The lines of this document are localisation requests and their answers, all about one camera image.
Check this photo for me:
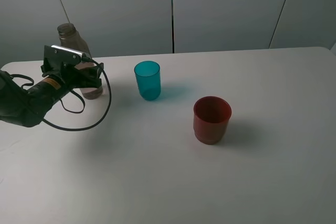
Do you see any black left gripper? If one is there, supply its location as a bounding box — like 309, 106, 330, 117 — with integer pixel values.
41, 58, 104, 90

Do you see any clear plastic water bottle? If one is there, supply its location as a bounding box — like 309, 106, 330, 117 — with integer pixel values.
57, 23, 103, 100

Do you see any teal translucent plastic cup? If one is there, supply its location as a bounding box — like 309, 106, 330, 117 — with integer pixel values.
134, 61, 161, 101

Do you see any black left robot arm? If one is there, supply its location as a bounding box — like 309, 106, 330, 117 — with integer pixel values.
1, 58, 104, 127

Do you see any red plastic cup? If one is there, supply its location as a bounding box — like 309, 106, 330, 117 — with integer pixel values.
193, 96, 232, 145

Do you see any thick black camera cable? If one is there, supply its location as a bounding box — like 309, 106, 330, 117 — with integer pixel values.
41, 57, 112, 131

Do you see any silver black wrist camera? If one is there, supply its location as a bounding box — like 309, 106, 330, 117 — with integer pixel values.
44, 45, 85, 66

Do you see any thin black wire loop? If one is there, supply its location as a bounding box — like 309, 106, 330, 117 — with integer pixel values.
10, 74, 85, 114

